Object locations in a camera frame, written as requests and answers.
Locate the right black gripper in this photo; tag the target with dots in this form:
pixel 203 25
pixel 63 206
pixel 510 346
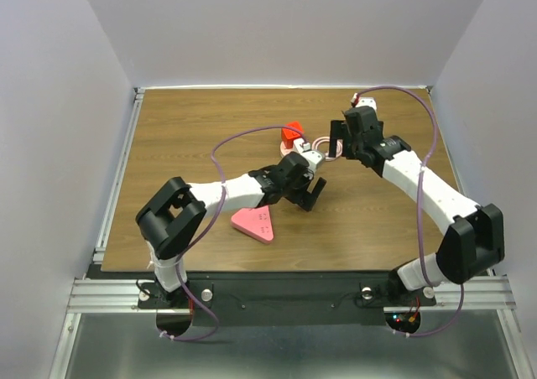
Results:
pixel 340 130

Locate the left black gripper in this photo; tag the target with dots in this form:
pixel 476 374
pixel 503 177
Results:
pixel 298 199

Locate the white cube charger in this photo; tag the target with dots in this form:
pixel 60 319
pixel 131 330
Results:
pixel 299 145

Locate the round pink power socket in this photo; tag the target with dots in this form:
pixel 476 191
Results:
pixel 285 148

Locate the red cube plug adapter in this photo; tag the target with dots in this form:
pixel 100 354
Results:
pixel 291 131

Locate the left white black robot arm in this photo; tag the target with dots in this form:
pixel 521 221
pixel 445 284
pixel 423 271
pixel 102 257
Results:
pixel 169 221

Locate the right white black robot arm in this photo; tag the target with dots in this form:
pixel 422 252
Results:
pixel 473 234

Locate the pink triangular power strip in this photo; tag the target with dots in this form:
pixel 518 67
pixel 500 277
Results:
pixel 255 223

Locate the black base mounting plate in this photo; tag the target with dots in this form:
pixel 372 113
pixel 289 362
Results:
pixel 302 298

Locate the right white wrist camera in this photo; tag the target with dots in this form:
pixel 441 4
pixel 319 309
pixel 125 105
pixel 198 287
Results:
pixel 358 101

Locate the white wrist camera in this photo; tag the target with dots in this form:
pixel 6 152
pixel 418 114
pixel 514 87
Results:
pixel 314 157
pixel 358 101

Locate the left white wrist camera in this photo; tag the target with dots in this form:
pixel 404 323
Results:
pixel 314 157

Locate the aluminium front rail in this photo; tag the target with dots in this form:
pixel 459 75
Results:
pixel 129 295

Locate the aluminium rail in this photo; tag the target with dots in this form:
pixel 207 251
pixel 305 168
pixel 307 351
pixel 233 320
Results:
pixel 102 238
pixel 129 295

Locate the aluminium left side rail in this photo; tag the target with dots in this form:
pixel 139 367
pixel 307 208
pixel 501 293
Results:
pixel 102 238

